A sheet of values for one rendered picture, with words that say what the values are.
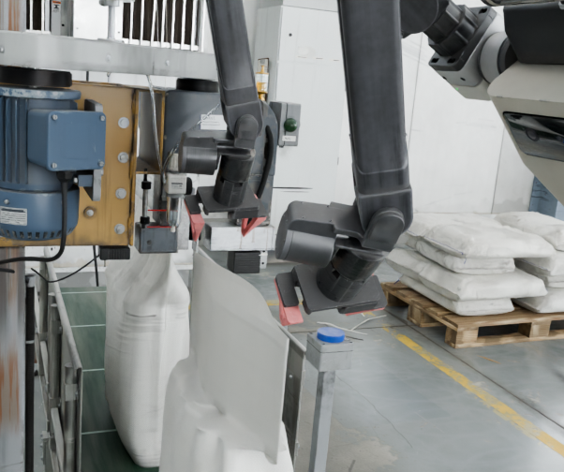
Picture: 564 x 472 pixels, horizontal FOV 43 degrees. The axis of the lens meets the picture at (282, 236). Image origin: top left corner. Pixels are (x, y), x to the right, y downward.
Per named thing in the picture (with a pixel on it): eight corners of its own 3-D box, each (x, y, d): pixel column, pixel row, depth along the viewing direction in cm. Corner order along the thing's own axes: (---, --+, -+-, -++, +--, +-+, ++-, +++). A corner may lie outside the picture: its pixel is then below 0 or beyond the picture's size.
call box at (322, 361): (352, 369, 154) (355, 343, 153) (319, 372, 151) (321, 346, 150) (336, 355, 161) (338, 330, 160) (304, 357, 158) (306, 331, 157)
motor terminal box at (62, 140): (106, 184, 116) (109, 112, 113) (48, 187, 109) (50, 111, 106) (78, 176, 121) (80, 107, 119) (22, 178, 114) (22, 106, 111)
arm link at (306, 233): (410, 217, 76) (396, 171, 82) (306, 197, 73) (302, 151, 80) (371, 297, 83) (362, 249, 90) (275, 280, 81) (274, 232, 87)
